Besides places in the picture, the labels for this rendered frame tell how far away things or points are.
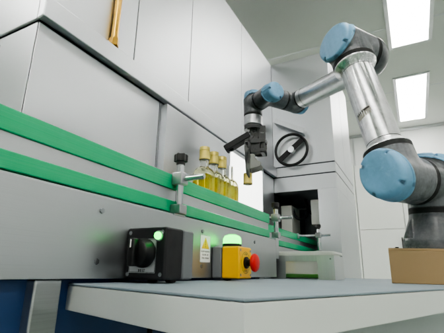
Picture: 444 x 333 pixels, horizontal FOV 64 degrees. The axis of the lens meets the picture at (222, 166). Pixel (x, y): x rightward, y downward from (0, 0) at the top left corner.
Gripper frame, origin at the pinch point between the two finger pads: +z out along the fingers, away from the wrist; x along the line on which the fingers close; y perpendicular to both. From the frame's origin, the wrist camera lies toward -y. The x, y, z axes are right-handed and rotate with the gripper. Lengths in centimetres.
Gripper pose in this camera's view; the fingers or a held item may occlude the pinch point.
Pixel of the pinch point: (248, 175)
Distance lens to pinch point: 138.3
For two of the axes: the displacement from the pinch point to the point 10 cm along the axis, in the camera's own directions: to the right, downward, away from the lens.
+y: 9.8, -0.4, -2.1
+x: 2.1, 2.8, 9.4
